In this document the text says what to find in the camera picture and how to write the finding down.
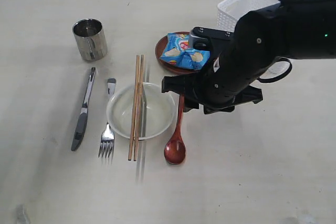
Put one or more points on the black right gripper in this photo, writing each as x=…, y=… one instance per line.
x=220, y=85

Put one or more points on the cream ceramic bowl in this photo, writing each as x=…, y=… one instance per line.
x=160, y=111

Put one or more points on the red-brown wooden spoon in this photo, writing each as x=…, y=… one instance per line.
x=175, y=151

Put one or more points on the stainless steel cup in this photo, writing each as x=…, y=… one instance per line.
x=90, y=39

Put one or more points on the blue snack bag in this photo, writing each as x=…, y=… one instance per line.
x=178, y=53

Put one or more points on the wooden chopstick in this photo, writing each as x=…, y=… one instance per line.
x=135, y=96
x=138, y=107

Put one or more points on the red-brown wooden bowl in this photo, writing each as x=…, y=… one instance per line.
x=159, y=49

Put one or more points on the stainless steel spoon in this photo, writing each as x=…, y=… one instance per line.
x=107, y=137

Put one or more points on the stainless steel knife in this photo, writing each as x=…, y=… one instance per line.
x=83, y=117

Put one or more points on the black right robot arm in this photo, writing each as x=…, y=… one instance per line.
x=291, y=29

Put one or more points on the white plastic woven basket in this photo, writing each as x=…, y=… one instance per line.
x=230, y=11

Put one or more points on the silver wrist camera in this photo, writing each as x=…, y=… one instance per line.
x=202, y=38

